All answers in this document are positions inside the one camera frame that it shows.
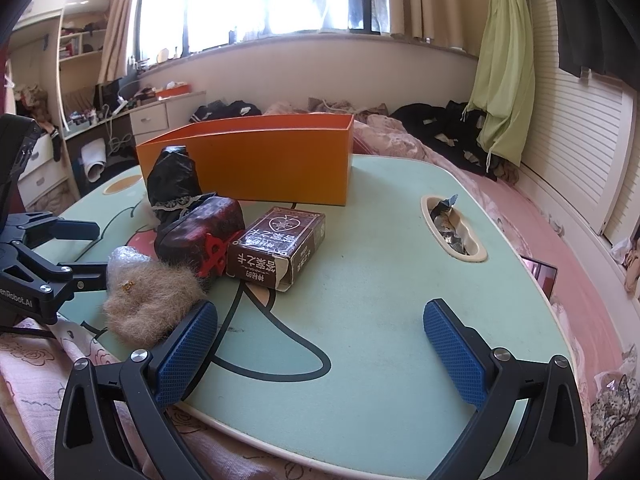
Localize smartphone on bed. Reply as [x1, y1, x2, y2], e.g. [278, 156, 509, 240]
[521, 256, 558, 299]

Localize black shiny lace bag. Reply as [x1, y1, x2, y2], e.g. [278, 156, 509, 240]
[146, 145, 202, 223]

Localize brown card box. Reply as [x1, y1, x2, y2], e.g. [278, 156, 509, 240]
[226, 207, 326, 292]

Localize green hanging cloth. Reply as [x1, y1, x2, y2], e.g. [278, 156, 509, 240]
[465, 0, 536, 166]

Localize white drawer cabinet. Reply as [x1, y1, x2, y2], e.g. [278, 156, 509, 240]
[129, 91, 206, 145]

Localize black clothes pile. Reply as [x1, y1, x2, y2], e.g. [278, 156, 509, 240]
[190, 100, 262, 122]
[390, 101, 497, 181]

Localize pink floral quilt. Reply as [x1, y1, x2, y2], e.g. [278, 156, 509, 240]
[265, 98, 444, 165]

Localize black clothes pile left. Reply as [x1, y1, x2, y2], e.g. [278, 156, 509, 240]
[190, 100, 262, 122]

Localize black hanging garment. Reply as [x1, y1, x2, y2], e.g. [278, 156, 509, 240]
[555, 0, 639, 90]

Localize dark red textured pouch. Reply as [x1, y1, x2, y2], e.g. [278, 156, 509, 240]
[154, 194, 245, 288]

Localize black clothes pile right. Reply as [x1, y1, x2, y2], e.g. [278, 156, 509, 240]
[390, 101, 497, 181]

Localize patterned cloth on bed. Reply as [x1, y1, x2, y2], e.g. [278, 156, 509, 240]
[590, 374, 639, 467]

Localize foil wrappers in slot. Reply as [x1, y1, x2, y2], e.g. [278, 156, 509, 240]
[430, 194, 472, 256]

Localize beige window curtain left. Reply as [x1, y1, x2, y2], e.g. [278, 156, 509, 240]
[98, 0, 132, 84]

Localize beige fur pompom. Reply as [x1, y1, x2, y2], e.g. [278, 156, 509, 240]
[102, 246, 205, 348]

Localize orange cardboard box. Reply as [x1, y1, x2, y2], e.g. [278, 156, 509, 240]
[137, 113, 354, 206]

